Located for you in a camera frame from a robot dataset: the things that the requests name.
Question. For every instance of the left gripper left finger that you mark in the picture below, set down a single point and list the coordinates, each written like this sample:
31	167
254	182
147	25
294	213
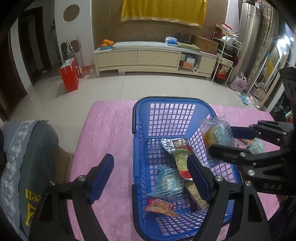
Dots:
51	220

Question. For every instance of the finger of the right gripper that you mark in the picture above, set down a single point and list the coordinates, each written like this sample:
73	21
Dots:
245	132
239	156

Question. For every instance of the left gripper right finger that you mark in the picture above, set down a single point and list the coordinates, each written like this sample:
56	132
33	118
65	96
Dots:
248	220

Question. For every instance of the clear blue striped snack bag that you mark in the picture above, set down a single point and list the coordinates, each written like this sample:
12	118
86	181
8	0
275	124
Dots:
216	131

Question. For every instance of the red white snack packet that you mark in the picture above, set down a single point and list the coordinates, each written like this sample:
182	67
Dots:
180	149

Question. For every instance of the light blue snack packet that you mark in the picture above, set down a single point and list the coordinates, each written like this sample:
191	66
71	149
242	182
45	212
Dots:
255	146

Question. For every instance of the orange long snack packet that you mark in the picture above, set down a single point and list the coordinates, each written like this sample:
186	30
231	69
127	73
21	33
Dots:
246	143

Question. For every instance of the tan flat cracker packet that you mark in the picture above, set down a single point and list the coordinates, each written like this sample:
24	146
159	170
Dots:
195	196

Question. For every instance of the blue floor mop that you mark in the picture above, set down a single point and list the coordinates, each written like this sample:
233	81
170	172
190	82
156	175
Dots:
261	67

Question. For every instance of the pink gift bag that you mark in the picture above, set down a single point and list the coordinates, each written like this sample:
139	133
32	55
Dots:
239	83

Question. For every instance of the grey embroidered chair cushion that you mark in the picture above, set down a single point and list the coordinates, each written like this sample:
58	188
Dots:
31	150

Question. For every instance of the clear cracker sleeve bag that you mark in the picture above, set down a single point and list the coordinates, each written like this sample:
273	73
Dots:
169	184

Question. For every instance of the red small snack packet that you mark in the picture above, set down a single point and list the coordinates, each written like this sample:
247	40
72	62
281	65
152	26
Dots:
157	205

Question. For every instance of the white metal shelf rack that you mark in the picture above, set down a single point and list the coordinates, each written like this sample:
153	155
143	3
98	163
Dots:
227	54

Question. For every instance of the blue plastic basket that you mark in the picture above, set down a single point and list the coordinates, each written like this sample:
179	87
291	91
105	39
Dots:
153	119

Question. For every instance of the pink quilted table cover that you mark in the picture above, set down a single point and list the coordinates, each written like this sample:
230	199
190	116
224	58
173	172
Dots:
108	130

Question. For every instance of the cardboard box on cabinet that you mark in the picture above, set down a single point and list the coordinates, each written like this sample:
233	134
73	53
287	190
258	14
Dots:
205	45

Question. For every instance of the green cloth on cabinet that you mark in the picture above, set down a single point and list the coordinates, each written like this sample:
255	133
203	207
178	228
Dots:
188	46

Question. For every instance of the blue tissue pack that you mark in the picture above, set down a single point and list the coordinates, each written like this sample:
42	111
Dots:
171	41

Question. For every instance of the beige tv cabinet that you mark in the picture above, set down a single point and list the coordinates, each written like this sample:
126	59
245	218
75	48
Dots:
159	57

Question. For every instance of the red paper bag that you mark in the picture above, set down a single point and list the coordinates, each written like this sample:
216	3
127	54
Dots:
69	74

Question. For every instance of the pile of oranges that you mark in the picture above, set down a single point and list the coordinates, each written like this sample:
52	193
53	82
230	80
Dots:
106	43

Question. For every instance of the yellow wall cloth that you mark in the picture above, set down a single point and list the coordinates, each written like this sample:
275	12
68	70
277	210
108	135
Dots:
190	13

